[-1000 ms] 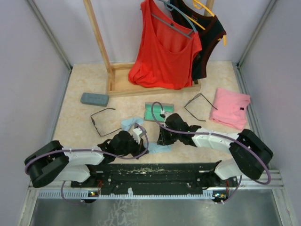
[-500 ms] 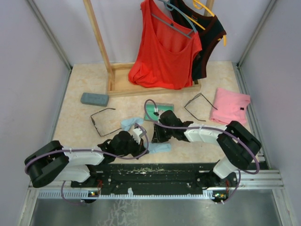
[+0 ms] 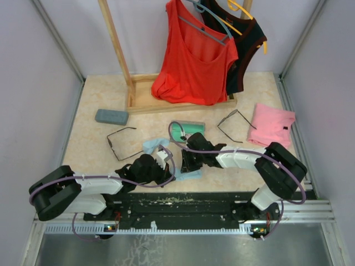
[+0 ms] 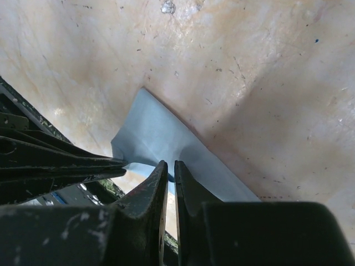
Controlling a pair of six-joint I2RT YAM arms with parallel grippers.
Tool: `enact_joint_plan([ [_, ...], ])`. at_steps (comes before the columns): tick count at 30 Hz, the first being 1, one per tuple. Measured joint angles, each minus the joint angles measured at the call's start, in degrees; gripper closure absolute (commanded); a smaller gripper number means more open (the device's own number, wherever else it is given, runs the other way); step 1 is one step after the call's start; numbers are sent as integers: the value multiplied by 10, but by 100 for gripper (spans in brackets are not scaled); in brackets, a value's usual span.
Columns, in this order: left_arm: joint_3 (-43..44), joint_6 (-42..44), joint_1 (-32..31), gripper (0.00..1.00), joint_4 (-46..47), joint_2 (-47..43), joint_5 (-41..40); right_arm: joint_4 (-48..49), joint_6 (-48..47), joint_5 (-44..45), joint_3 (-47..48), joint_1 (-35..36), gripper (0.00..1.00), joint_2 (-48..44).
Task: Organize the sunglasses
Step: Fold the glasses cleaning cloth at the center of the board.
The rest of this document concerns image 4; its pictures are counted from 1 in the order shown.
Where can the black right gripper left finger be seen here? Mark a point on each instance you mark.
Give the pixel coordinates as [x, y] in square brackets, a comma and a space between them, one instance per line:
[129, 231]

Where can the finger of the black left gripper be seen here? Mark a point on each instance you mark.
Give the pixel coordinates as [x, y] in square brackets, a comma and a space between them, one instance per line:
[17, 192]
[29, 149]

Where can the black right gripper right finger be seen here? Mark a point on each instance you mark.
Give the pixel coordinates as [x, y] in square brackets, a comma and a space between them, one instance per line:
[213, 232]

